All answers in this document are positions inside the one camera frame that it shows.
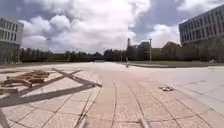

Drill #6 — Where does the pale chimney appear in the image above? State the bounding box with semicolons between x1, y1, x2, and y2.
126;37;132;49

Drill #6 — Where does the long row of trees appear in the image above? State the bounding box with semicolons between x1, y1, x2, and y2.
19;41;224;63

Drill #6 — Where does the reddish tiled plaza paving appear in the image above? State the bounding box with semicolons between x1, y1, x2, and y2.
0;61;224;128

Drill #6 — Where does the pale pole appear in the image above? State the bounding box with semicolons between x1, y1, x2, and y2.
148;38;153;63

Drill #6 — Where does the grass lawn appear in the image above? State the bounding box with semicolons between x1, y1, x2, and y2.
128;59;224;67

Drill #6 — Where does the small flat debris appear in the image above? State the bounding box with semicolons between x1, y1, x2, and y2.
158;85;175;92

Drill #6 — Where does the robot's own part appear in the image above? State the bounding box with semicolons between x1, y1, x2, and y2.
75;118;88;128
139;117;153;128

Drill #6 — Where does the pile of wooden planks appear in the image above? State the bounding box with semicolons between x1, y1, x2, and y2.
0;69;51;95

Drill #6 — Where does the pale smooth pavement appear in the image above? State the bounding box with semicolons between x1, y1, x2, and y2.
133;64;224;114

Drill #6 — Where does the dark glass office building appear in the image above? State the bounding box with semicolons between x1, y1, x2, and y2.
178;3;224;48

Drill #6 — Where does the pale building with windows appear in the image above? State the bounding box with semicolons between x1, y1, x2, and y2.
0;17;25;64

